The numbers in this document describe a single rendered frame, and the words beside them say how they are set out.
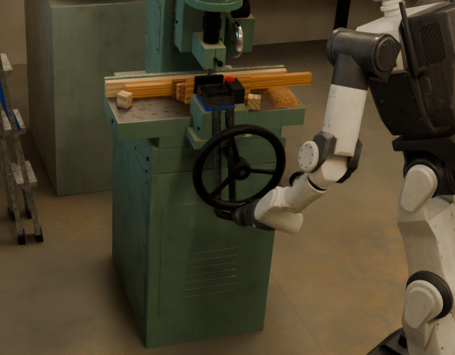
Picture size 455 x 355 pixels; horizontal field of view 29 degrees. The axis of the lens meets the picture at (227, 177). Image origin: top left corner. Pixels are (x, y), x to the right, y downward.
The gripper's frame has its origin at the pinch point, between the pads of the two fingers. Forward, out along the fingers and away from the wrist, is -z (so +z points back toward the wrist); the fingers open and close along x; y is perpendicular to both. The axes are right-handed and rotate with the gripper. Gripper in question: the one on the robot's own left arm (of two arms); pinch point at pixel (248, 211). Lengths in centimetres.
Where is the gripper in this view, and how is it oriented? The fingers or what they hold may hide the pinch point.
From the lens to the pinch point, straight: 259.9
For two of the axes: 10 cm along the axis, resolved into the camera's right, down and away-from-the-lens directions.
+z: 3.1, 0.1, -9.5
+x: 9.0, -3.3, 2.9
